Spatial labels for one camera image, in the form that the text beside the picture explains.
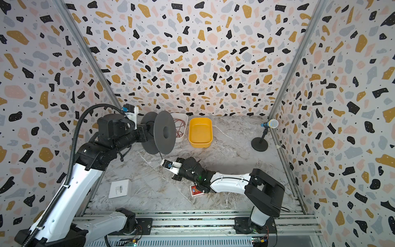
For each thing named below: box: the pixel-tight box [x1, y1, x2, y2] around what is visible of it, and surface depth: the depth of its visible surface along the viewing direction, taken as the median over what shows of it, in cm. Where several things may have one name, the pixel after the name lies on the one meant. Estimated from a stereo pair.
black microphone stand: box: [250, 127, 269, 152], surface depth 108 cm
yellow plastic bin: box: [188, 117, 214, 149], surface depth 112 cm
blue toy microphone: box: [260, 118, 279, 129], surface depth 86 cm
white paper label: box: [108, 179, 133, 200], surface depth 82 cm
